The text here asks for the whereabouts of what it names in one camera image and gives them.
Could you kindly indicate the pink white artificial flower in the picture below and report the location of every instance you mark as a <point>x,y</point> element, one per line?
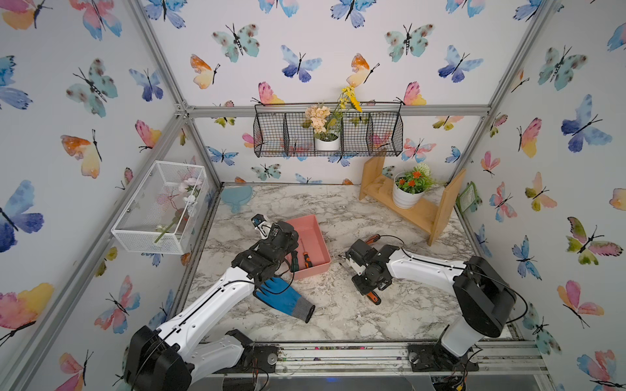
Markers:
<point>184,203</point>

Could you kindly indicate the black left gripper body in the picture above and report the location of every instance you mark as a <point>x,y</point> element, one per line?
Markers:
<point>291,244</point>

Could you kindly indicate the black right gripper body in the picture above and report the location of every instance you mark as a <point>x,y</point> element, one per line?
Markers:
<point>362,282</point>

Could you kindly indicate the light blue hand mirror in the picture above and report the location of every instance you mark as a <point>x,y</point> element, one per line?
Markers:
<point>237,197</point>

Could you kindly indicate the green orange artificial plant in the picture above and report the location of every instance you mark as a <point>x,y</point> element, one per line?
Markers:
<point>416,181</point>

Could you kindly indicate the white mesh wall basket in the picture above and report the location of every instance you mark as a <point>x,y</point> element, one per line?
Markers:
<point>150,205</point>

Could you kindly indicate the black wire wall basket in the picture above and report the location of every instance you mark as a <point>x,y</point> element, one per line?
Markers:
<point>307,130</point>

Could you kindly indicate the small white basket pot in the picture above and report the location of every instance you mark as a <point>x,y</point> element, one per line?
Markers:
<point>327,143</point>

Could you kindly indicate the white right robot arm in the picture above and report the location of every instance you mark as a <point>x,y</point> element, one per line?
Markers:
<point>484,298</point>

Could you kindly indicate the beige yellow artificial flowers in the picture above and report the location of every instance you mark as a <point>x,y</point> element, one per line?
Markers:
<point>324,120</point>

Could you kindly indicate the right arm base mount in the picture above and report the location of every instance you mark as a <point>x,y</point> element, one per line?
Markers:
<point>432,357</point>

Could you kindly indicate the black handled screwdriver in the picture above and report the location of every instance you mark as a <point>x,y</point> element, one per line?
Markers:
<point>294,267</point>

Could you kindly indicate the white flower pot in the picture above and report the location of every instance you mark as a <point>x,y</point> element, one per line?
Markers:
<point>402,199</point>

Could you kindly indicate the green black screwdriver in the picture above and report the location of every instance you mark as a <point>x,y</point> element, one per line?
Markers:
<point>307,262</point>

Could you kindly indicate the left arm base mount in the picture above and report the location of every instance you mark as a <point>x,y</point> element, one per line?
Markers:
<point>248,356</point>

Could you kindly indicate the wooden desktop shelf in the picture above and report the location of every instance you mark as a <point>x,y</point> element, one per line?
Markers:
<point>416,209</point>

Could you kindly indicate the green paper card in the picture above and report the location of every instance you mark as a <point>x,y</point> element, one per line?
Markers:
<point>469,200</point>

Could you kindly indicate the pink storage box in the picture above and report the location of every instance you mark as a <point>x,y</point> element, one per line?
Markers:
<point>309,231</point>

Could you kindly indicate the blue grey work glove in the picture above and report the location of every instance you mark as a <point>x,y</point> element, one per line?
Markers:
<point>280,296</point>

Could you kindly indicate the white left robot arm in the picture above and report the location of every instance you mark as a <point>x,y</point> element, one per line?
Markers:
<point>170,357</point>

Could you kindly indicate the orange black screwdriver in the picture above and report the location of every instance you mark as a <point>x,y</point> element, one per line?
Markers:
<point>373,239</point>

